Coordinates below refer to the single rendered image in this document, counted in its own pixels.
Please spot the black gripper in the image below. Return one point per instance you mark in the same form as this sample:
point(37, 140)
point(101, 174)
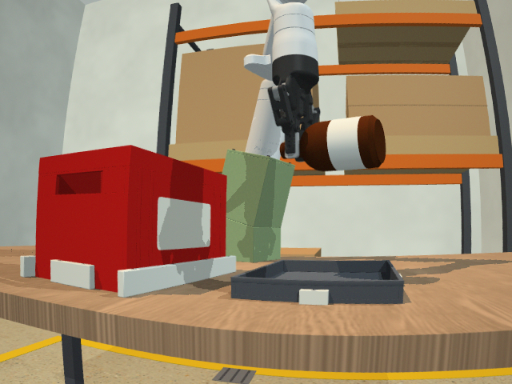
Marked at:
point(300, 74)

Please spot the red crate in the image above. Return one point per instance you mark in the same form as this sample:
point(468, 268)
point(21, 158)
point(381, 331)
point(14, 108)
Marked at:
point(123, 208)

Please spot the brown glass bottle with white label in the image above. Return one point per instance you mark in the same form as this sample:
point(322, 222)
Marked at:
point(344, 144)

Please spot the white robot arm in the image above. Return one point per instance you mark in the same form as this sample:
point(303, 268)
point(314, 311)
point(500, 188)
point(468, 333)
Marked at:
point(292, 29)

